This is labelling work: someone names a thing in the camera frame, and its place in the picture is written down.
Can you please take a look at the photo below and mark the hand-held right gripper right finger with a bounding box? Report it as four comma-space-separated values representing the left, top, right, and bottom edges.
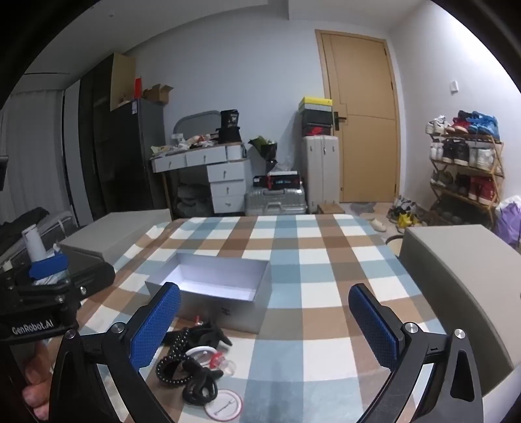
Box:
348, 282, 485, 423

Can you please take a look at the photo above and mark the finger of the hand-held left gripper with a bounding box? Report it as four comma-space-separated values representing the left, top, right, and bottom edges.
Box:
29, 254, 68, 282
66, 261, 117, 302

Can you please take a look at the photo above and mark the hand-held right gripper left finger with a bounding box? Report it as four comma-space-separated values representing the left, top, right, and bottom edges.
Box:
48, 281, 182, 423

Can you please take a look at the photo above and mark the black beaded bracelet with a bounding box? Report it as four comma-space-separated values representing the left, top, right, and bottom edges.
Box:
156, 326, 194, 386

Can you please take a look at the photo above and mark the silver cardboard box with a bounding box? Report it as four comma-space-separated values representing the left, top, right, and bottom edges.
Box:
145, 252, 273, 335

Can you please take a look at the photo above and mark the round white pin badge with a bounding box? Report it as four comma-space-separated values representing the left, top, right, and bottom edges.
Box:
202, 388, 244, 419

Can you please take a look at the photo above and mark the person's left hand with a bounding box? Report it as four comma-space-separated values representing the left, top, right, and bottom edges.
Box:
22, 339, 53, 421

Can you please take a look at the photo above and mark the white bottle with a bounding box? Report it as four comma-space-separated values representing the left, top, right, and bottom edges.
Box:
22, 228, 46, 262

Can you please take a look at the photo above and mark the dark cloth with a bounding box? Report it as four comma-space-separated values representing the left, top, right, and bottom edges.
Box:
0, 207, 50, 255

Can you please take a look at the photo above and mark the red and clear hair clip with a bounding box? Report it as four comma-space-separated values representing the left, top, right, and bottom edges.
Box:
209, 353, 237, 377

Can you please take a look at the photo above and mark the checkered tablecloth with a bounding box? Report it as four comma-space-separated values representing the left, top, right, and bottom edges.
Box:
79, 213, 448, 423

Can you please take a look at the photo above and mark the grey curtain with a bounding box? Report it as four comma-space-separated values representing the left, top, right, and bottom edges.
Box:
0, 91, 66, 224

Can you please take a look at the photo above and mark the pile of shoes on floor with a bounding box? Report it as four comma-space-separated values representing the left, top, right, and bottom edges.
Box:
387, 195, 424, 228

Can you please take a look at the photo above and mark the dark refrigerator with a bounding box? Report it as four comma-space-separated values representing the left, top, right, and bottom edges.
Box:
92, 100, 167, 220

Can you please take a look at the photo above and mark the dark bundle under desk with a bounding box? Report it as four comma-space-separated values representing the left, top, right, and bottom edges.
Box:
177, 183, 212, 216

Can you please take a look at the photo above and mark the dark wardrobe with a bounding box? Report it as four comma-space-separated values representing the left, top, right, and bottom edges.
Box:
79, 53, 115, 222

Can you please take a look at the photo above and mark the silver suitcase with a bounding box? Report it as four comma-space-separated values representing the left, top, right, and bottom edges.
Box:
244, 187, 307, 216

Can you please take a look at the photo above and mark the white upright suitcase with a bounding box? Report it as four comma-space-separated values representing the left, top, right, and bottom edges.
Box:
302, 135, 340, 214

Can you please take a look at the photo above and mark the white desk with drawers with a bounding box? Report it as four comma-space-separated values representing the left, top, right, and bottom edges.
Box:
150, 144, 249, 220

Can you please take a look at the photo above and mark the desk clutter pile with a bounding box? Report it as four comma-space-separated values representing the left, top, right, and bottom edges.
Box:
150, 132, 220, 156

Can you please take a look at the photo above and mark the purple bag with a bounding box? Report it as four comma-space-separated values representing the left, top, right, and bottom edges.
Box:
494, 195, 521, 249

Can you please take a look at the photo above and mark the wooden door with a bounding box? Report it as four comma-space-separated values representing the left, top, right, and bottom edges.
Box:
315, 29, 401, 203

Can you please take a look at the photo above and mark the row of shoes on rack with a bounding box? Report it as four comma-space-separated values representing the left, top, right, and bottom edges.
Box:
425, 110, 499, 204

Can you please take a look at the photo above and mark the open cardboard box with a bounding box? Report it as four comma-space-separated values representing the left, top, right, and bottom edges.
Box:
142, 84, 175, 104

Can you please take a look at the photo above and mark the flat cardboard sheet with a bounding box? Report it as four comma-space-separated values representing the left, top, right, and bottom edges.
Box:
110, 53, 137, 110

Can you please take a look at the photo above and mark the red and black shoe box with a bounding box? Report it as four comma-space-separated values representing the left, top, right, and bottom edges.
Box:
301, 123, 333, 137

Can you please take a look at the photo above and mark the wooden shoe rack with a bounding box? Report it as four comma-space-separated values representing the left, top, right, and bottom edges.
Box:
429, 134, 505, 228

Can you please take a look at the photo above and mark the dark flower bouquet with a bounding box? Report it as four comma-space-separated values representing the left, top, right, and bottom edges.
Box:
248, 136, 278, 171

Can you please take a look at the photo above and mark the yellow shoe box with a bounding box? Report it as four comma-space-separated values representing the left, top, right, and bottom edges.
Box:
299, 97, 332, 111

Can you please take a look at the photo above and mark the white ring bangle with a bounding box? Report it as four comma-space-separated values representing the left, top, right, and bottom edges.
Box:
185, 345, 218, 362

